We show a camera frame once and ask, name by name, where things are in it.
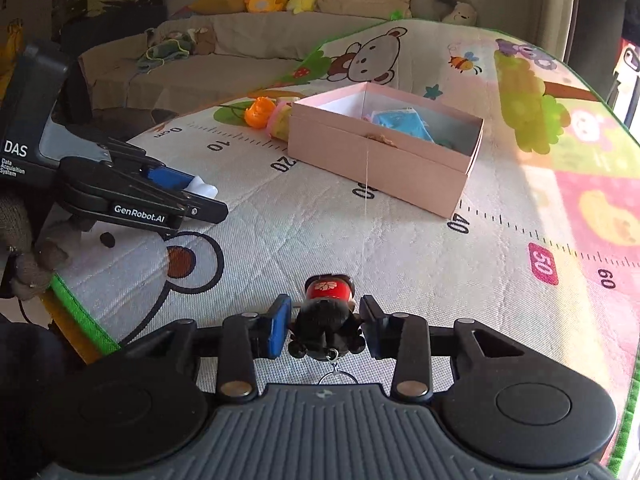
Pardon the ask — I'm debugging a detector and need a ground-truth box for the yellow and pink toy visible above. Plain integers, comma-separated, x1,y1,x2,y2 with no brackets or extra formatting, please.
267,100,301,141

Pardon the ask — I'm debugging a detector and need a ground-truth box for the printed cartoon play mat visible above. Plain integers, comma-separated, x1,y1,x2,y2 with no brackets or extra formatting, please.
50,20,640,476

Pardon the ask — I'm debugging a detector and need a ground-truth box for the pink cardboard box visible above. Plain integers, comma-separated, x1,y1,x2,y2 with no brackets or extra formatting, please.
286,81,485,219

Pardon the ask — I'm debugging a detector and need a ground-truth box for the white bear plush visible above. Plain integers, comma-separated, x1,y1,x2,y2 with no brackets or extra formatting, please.
442,2,479,26

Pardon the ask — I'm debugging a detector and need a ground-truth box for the beige sofa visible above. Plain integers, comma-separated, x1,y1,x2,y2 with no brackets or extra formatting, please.
77,10,401,112

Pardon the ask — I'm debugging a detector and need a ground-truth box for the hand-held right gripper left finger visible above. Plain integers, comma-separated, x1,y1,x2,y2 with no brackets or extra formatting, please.
165,294,294,402

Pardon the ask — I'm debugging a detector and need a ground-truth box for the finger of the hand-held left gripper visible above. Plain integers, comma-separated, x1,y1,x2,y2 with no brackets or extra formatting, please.
171,192,229,225
97,139,198,191

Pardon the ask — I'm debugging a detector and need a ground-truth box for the black-haired doll keychain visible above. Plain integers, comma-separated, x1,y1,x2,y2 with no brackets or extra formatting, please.
286,274,365,386

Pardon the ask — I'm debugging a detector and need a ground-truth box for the long yellow pillow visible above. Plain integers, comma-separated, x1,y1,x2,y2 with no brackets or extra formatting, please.
187,0,249,16

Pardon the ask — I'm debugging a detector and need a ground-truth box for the brown plush bunny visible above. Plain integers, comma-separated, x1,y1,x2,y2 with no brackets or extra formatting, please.
190,27,216,56

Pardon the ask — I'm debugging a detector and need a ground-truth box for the dark cabinet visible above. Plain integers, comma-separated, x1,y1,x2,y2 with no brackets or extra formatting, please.
52,0,168,56

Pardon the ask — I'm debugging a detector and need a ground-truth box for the green knit cloth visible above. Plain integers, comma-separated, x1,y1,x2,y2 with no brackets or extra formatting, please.
137,27,196,69

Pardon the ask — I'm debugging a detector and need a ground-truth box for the grey neck pillow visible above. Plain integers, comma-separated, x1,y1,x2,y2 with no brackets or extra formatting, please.
410,0,471,24

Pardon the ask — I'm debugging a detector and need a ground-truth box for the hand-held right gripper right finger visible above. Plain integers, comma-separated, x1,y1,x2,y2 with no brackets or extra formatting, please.
359,294,528,402

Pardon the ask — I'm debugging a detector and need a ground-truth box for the blue packet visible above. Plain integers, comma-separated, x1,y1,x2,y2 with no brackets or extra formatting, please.
370,108,456,150

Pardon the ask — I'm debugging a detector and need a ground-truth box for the person's left hand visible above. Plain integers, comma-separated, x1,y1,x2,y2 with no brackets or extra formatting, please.
0,192,69,302

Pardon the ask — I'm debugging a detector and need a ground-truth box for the orange plastic toy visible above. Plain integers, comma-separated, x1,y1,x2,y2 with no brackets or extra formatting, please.
243,96,277,129

